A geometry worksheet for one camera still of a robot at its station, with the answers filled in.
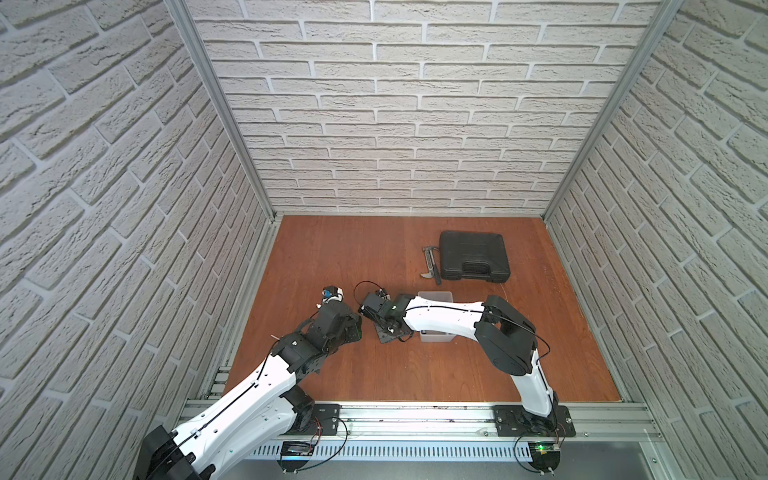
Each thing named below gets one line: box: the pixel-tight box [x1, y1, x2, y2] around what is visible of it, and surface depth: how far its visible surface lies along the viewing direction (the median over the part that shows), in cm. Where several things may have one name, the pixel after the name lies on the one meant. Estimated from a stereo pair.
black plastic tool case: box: [439, 230, 511, 283], surface depth 102 cm
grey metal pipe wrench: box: [420, 246, 442, 285], surface depth 105 cm
